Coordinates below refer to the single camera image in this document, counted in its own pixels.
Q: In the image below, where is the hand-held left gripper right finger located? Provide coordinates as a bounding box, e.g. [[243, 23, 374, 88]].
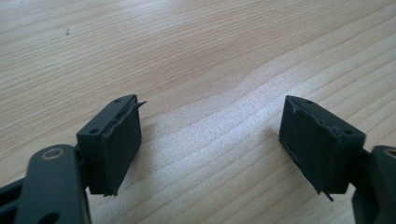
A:
[[278, 94, 367, 203]]

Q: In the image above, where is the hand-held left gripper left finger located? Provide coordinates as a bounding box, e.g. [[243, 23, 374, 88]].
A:
[[76, 93, 148, 198]]

